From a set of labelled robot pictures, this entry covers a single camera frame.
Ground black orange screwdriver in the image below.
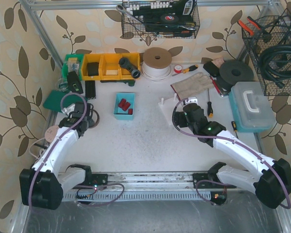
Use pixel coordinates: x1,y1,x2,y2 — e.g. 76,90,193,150
207,89,213,118

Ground blue clear toolbox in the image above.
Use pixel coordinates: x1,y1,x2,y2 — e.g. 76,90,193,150
228,82,276,133

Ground orange handled pliers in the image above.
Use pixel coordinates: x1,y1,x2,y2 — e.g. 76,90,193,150
237,16,261,36

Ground small yellow black screwdriver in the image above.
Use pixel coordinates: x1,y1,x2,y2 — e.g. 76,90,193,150
231,121,237,132

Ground yellow storage bin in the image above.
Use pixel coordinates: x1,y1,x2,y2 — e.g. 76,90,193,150
81,53,141,81

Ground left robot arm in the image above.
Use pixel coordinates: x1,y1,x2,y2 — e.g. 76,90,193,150
19,102,95,210

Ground small hammer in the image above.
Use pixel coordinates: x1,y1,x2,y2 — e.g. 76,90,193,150
34,143,47,150

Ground red white tape roll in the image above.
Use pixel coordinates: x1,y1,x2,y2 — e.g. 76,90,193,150
174,65,182,73

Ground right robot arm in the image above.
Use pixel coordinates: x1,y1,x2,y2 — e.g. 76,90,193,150
172,102,291,209

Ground black green meter device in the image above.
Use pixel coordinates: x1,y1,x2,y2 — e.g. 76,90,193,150
66,71,83,94

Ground red spring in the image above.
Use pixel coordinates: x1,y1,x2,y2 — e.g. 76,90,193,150
118,99,130,111

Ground wire basket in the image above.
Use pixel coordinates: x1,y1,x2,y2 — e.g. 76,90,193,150
116,0,200,42
242,14,291,96

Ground green storage bin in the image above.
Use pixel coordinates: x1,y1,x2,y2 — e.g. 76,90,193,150
62,54,84,81

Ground white cable spool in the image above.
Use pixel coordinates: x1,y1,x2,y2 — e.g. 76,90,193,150
142,47,172,82

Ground right wire basket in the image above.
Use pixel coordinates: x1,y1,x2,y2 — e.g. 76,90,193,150
242,14,291,96

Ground white peg base plate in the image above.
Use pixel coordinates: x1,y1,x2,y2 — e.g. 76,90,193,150
158,93,179,126

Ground blue plastic tray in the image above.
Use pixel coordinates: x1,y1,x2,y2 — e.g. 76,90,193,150
113,93,135,120

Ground black rectangular block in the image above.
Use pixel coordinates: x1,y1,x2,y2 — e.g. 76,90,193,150
85,81,96,100

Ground black tape roll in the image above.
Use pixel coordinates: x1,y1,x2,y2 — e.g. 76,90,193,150
160,14,179,25

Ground brown tape roll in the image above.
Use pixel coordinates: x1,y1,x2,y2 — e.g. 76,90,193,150
90,110,100,128

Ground silver wrench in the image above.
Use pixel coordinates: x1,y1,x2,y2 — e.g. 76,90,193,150
116,5,144,24

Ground beige work glove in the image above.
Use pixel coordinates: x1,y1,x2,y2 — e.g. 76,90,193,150
171,72,214,100

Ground black box in bin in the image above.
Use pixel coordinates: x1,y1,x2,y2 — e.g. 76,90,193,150
87,62,99,76

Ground dark grey pipe fitting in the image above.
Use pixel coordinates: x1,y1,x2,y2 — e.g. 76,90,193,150
119,57,141,79

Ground black disc spool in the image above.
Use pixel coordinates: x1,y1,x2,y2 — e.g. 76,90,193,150
216,60,254,91

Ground coiled black hose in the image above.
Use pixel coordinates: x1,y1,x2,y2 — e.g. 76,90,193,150
259,42,291,82

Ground top wire basket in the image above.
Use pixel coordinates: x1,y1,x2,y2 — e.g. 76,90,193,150
116,0,200,42

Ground green cutting mat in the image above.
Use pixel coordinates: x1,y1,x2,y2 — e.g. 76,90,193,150
43,90,87,112

